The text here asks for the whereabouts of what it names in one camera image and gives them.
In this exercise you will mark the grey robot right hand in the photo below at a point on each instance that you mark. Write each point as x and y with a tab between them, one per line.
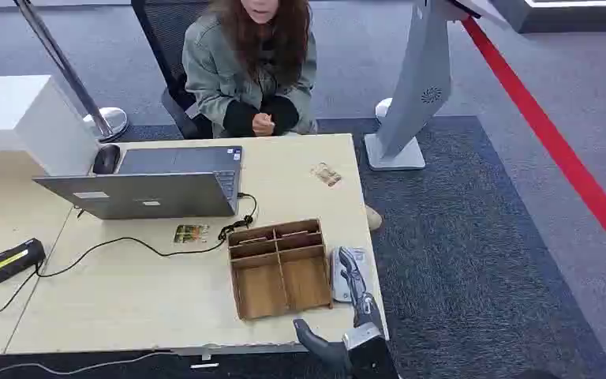
361	306

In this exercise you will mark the pale printed card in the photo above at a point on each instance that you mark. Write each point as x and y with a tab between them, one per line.
338	285

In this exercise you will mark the wooden card box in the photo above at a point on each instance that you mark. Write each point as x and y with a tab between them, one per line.
281	277

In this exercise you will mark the person's shoe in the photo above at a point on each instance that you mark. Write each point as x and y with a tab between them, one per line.
373	218

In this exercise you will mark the card in wooden box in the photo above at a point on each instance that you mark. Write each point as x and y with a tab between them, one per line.
253	241
295	234

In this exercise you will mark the dark blue carpet mat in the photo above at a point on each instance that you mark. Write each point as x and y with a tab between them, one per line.
465	251

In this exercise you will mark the brown printed card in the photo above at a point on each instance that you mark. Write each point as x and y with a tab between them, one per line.
326	174

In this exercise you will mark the green and orange card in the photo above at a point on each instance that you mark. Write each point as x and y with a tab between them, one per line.
191	234

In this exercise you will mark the white round base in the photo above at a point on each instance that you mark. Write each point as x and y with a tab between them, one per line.
382	109

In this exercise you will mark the person's hand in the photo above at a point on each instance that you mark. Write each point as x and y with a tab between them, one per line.
262	125

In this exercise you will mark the grey kiosk stand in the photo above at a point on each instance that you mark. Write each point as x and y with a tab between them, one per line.
420	78

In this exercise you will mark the grey laptop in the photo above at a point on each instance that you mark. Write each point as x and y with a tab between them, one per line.
156	191

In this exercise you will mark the red barrier belt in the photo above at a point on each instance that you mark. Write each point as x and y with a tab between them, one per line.
554	141

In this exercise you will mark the person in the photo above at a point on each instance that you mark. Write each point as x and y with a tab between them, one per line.
219	73

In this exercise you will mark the black computer mouse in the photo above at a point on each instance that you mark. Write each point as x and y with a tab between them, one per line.
106	159

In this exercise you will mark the black office chair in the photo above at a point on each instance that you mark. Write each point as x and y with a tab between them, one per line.
163	42

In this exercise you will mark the black power adapter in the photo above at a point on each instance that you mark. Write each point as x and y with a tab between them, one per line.
13	260

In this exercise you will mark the white raised platform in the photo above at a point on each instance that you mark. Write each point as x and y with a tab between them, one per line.
569	13

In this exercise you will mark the white cabinet box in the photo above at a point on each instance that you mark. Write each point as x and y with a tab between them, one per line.
15	120

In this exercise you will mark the chrome stanchion post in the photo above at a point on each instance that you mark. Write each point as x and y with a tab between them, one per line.
68	73

